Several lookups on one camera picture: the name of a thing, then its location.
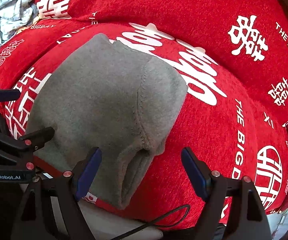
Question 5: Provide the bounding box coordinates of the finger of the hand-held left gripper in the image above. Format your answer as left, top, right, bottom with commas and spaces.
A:
18, 127, 55, 151
0, 82, 21, 103

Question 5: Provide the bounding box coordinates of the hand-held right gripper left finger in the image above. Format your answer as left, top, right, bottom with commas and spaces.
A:
18, 147, 102, 240

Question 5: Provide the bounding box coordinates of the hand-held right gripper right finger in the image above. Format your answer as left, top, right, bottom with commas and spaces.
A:
181, 147, 271, 240

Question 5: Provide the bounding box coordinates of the grey knit sweater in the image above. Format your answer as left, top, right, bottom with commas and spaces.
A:
25, 33, 188, 210

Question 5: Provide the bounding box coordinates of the red printed blanket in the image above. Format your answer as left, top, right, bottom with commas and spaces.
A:
0, 0, 288, 230

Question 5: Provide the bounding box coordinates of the black cable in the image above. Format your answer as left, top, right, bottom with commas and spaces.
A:
110, 204, 191, 240

